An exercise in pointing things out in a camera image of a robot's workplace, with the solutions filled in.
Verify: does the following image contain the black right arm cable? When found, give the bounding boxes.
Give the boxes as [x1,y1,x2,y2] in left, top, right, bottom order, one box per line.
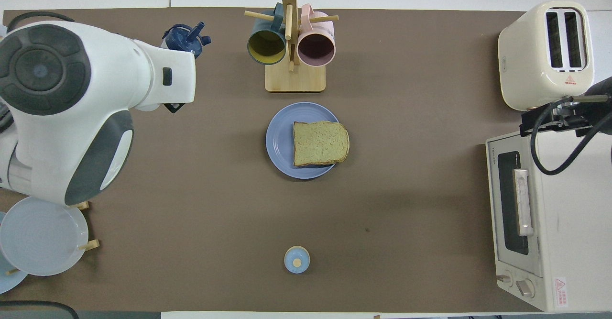
[530,95,612,176]

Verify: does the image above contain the cream two-slot toaster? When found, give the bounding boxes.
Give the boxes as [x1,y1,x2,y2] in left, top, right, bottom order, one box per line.
[497,0,595,113]

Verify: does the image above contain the squeeze bottle with blue cap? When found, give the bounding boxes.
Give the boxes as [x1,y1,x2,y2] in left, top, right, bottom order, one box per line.
[161,21,212,59]

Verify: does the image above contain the pale grey plate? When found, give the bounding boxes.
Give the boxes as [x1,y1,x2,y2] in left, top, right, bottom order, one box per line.
[0,196,89,276]

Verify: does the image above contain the dark teal mug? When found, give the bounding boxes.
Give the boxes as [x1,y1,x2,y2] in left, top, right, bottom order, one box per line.
[247,2,288,66]

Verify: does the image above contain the pink mug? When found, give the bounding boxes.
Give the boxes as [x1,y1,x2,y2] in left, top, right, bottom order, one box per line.
[296,3,337,68]

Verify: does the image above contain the periwinkle blue plate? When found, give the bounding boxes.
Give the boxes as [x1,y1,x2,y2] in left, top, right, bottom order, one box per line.
[265,101,344,180]

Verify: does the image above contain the white toaster oven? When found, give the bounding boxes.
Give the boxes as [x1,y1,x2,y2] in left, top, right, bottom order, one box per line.
[485,127,612,313]

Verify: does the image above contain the wooden mug tree stand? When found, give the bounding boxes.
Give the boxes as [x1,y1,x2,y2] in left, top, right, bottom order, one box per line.
[244,0,339,93]

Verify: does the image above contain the light blue plate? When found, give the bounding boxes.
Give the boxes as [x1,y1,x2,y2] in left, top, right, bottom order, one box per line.
[0,211,29,295]

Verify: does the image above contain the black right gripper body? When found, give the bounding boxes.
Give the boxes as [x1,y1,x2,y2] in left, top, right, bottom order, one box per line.
[557,97,612,135]

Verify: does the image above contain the wooden plate rack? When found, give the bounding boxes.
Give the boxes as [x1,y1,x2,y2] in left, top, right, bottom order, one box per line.
[6,200,100,275]

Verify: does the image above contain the brown table mat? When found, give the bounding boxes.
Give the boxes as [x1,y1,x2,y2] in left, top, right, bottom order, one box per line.
[0,7,590,312]

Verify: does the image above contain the bread slice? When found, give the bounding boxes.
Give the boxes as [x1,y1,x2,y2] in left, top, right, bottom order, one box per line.
[293,121,350,167]

